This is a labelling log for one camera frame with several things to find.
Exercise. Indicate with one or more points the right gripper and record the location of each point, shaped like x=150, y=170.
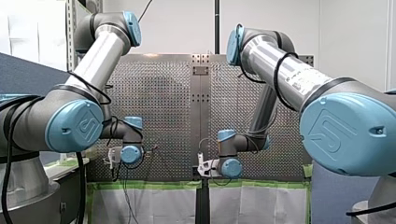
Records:
x=206, y=176

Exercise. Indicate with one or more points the black pole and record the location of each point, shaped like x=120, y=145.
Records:
x=217, y=26

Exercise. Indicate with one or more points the perforated metal rack upright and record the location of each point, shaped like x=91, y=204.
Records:
x=71, y=31

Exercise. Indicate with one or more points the grey board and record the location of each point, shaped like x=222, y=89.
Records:
x=336, y=196

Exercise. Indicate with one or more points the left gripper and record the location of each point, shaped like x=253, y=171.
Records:
x=116, y=173

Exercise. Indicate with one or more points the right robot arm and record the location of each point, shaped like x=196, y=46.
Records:
x=342, y=130

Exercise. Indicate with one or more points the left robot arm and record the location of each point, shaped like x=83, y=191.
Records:
x=93, y=59

